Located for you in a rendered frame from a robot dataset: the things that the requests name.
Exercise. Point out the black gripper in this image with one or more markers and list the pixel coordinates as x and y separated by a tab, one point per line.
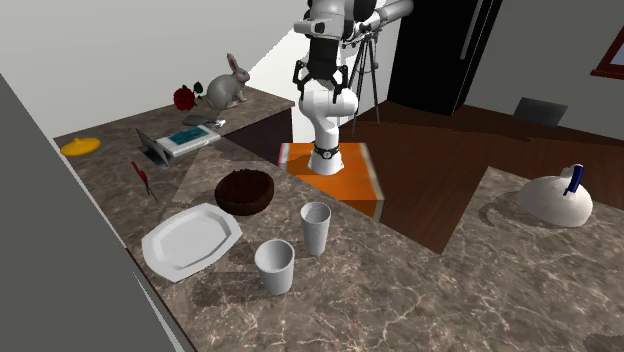
324	56

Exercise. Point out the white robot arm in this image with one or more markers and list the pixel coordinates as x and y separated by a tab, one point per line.
325	109

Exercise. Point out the white telescope on tripod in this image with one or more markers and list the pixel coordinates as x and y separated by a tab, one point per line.
385	14

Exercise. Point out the grey rabbit figure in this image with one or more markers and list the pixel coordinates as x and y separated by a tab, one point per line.
224	90

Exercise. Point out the orange robot stand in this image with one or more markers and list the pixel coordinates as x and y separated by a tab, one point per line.
348	180

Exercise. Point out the grey flat stapler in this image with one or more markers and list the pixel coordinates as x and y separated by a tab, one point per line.
200	120

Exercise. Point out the dark brown round bowl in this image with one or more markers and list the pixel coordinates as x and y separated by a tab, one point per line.
244	192

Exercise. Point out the red rose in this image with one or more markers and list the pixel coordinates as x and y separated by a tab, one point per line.
184	98

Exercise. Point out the white book with teal cover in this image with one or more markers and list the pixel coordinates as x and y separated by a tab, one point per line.
187	139

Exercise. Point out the tall grey cup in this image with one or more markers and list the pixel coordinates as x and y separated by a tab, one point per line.
316	229

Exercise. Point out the grey open laptop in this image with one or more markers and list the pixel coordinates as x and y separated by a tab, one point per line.
152	150

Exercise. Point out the short grey cup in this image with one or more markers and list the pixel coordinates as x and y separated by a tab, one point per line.
275	273

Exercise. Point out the red scissors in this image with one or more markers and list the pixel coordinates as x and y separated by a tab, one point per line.
141	178

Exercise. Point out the white octagonal plate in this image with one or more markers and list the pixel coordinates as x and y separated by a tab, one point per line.
190	241

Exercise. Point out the yellow round lid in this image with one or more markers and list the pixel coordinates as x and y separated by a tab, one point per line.
80	146

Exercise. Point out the red framed wall picture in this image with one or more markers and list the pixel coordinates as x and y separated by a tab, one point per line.
609	61

